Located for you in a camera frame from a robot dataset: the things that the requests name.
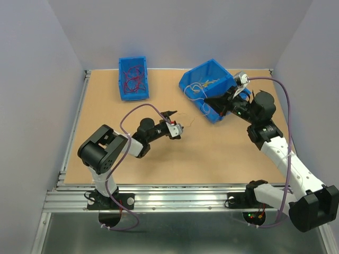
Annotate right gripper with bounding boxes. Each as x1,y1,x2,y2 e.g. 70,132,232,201
203,86,258,125

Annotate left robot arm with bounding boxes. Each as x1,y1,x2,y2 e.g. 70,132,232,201
77,111,184,208

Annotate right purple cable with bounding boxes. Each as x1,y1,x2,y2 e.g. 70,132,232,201
247,76,293,230

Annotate red wire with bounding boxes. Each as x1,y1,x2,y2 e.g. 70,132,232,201
123,63,147,94

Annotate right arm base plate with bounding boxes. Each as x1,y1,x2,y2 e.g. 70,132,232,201
224,192,263,209

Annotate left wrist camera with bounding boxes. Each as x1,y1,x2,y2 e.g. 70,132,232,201
167,123,183,139

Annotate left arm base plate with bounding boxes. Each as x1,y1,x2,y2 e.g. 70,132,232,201
84,191,135,211

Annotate short thin yellow wire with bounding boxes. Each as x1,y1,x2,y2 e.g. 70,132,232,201
176,113,197,129

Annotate aluminium rail frame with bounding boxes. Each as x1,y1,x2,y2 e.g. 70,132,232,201
30,69,332,254

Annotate large blue divided bin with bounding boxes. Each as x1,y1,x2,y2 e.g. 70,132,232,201
179,59,236,124

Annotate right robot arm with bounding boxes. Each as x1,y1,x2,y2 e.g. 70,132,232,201
204,87,338,232

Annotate small blue bin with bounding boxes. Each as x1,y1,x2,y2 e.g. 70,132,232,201
118,56,149,102

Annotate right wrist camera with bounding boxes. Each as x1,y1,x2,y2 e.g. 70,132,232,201
233,71,250,98

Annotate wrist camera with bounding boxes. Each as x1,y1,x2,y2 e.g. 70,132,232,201
167,123,183,139
233,71,250,98

